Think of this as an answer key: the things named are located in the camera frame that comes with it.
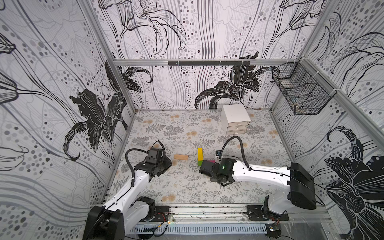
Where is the natural wood building block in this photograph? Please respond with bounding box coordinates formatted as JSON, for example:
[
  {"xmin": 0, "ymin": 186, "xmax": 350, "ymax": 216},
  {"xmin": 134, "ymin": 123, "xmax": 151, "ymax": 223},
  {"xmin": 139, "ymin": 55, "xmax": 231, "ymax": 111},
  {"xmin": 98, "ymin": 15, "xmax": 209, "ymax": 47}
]
[{"xmin": 174, "ymin": 154, "xmax": 189, "ymax": 161}]

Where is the yellow building block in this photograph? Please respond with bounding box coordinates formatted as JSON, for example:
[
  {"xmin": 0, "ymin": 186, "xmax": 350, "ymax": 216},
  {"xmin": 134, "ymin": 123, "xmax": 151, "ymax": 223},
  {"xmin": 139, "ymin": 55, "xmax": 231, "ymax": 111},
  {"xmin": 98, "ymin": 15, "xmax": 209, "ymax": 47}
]
[{"xmin": 198, "ymin": 148, "xmax": 204, "ymax": 162}]

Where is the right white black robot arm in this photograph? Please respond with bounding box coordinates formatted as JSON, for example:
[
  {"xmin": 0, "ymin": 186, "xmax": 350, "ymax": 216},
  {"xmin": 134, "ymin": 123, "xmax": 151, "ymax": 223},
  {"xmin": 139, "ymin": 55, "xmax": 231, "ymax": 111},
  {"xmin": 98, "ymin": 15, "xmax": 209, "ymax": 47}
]
[{"xmin": 199, "ymin": 158, "xmax": 317, "ymax": 220}]

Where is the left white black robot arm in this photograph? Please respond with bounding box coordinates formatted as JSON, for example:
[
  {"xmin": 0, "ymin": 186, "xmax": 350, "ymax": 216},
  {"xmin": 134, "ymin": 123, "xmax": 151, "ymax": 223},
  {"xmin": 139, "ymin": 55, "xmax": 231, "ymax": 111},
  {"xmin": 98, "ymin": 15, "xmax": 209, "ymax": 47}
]
[{"xmin": 83, "ymin": 143, "xmax": 172, "ymax": 240}]

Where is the white mini drawer cabinet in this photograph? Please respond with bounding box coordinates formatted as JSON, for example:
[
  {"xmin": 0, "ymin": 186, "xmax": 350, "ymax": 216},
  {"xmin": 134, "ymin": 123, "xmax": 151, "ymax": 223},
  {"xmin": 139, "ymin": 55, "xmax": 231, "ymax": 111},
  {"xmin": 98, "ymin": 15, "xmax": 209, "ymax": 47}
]
[{"xmin": 221, "ymin": 104, "xmax": 251, "ymax": 135}]

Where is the small electronics board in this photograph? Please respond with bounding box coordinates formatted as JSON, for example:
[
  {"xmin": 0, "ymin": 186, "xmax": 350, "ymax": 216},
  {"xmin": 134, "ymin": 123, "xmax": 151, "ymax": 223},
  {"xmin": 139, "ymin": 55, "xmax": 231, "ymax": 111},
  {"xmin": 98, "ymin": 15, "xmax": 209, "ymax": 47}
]
[{"xmin": 266, "ymin": 225, "xmax": 282, "ymax": 239}]

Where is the right black camera cable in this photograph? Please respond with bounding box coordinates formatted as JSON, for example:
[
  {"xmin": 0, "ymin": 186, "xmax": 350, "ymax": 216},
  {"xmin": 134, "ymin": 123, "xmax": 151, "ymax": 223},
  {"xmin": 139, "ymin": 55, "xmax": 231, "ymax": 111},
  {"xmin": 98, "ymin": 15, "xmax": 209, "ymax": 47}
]
[{"xmin": 218, "ymin": 135, "xmax": 251, "ymax": 169}]

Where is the black camera cable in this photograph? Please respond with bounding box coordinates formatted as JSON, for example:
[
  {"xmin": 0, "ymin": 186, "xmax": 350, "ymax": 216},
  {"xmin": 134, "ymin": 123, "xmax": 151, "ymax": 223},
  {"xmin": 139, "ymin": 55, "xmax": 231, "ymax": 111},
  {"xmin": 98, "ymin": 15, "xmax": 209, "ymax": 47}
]
[
  {"xmin": 125, "ymin": 140, "xmax": 167, "ymax": 187},
  {"xmin": 218, "ymin": 135, "xmax": 251, "ymax": 169}
]

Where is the left black camera cable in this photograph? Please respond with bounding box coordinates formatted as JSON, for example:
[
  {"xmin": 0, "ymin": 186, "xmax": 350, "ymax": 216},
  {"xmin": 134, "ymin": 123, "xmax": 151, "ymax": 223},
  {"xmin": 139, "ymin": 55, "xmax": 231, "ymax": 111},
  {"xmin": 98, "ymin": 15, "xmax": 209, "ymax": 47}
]
[{"xmin": 125, "ymin": 140, "xmax": 167, "ymax": 187}]

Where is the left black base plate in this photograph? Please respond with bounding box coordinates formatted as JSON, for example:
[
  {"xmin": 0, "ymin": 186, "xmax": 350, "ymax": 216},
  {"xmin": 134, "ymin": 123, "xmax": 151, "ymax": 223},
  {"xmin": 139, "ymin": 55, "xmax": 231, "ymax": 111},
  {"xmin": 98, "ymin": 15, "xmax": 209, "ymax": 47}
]
[{"xmin": 142, "ymin": 206, "xmax": 170, "ymax": 223}]

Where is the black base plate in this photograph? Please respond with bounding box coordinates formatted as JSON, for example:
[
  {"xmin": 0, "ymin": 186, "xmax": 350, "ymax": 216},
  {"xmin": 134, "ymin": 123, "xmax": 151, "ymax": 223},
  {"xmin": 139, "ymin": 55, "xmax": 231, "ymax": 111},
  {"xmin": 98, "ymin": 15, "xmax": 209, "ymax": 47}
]
[
  {"xmin": 246, "ymin": 205, "xmax": 289, "ymax": 222},
  {"xmin": 142, "ymin": 206, "xmax": 170, "ymax": 223}
]

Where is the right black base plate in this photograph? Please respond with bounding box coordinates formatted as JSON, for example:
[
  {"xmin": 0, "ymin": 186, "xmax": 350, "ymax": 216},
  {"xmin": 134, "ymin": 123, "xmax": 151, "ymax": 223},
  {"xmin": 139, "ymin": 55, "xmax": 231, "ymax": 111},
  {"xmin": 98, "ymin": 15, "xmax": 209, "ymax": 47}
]
[{"xmin": 246, "ymin": 205, "xmax": 289, "ymax": 222}]

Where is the white slotted cable duct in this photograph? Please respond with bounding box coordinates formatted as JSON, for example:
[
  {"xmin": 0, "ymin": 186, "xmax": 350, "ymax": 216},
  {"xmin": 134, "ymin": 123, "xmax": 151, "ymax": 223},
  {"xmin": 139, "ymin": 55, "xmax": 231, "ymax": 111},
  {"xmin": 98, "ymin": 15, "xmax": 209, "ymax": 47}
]
[{"xmin": 131, "ymin": 224, "xmax": 268, "ymax": 235}]

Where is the black wall mounted bar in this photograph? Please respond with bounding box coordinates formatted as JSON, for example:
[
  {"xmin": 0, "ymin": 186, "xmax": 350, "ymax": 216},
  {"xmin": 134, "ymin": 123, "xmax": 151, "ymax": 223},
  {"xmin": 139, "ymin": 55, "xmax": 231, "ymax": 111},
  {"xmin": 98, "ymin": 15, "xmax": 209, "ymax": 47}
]
[{"xmin": 168, "ymin": 61, "xmax": 251, "ymax": 66}]

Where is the black wire basket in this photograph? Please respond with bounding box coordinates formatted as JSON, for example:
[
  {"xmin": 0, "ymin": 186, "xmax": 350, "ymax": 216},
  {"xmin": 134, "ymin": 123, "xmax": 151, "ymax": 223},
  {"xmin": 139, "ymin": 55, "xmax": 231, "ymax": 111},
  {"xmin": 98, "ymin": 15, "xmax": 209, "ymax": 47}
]
[{"xmin": 272, "ymin": 62, "xmax": 336, "ymax": 116}]

